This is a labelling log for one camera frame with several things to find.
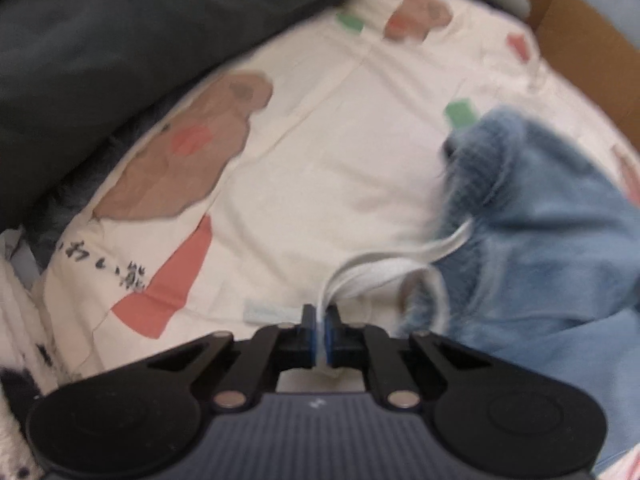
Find cream bear printed bedsheet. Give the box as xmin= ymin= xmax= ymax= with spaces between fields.
xmin=30 ymin=0 xmax=640 ymax=480

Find dark grey pillow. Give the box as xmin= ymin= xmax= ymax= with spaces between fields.
xmin=0 ymin=0 xmax=417 ymax=233

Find white fluffy spotted blanket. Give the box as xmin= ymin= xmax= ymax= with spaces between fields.
xmin=0 ymin=227 xmax=68 ymax=480

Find flattened brown cardboard box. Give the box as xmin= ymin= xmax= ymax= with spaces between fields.
xmin=510 ymin=0 xmax=640 ymax=152

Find light blue denim pants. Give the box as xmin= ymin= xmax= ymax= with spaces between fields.
xmin=320 ymin=105 xmax=640 ymax=471

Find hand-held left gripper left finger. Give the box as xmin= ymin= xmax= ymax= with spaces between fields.
xmin=145 ymin=304 xmax=318 ymax=408

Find dark blue fuzzy cloth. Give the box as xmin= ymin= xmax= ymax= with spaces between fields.
xmin=22 ymin=110 xmax=168 ymax=266

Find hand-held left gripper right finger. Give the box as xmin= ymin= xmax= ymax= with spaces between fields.
xmin=325 ymin=305 xmax=495 ymax=408

